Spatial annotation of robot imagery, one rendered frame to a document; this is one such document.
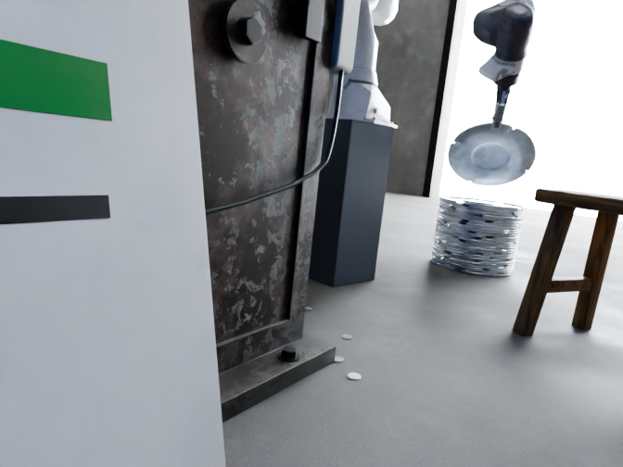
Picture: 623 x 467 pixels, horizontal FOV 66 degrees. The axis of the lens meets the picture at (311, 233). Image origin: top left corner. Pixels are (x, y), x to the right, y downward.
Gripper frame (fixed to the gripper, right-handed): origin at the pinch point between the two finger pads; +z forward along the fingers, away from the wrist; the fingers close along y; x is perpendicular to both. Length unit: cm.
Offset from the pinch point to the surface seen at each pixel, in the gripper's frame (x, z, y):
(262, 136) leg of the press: 38, -65, -85
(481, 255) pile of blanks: -0.8, 30.0, -31.9
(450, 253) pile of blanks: 9.4, 34.2, -29.7
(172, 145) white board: 39, -79, -102
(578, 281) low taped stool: -19, -7, -63
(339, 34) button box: 32, -68, -64
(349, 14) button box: 31, -69, -60
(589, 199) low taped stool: -14, -32, -61
